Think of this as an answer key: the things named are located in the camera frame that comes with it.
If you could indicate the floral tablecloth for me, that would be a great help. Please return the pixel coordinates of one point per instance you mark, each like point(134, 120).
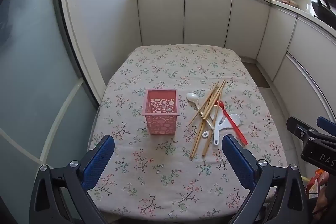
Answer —
point(157, 69)

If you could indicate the white plastic spoon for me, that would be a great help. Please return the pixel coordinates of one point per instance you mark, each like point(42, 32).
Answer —
point(191, 97)

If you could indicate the black frying pan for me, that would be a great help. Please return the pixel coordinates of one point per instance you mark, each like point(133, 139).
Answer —
point(321, 7)

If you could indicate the frosted sliding glass door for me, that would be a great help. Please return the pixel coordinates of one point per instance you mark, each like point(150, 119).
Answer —
point(26, 56)

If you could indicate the white kitchen cabinets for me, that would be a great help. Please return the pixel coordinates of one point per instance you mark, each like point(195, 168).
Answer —
point(204, 16)

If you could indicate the white rice paddle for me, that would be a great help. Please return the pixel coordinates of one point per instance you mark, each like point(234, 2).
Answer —
point(216, 136)
point(234, 119)

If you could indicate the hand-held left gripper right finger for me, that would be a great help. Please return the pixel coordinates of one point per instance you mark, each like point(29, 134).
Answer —
point(236, 161)

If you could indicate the orange snack bag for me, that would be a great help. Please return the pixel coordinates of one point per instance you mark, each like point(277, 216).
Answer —
point(316, 182)

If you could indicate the red plastic spoon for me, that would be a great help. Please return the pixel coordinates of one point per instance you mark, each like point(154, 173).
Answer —
point(236, 129)

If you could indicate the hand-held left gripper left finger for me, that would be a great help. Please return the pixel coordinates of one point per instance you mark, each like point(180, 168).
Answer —
point(98, 161)

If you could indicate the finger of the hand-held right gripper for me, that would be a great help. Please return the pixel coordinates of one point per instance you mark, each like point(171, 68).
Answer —
point(326, 124)
point(299, 127)

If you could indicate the bundle of wooden chopsticks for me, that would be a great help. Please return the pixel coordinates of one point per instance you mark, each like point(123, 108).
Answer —
point(210, 100)

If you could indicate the pink perforated plastic basket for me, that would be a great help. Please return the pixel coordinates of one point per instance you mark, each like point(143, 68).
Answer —
point(160, 125)

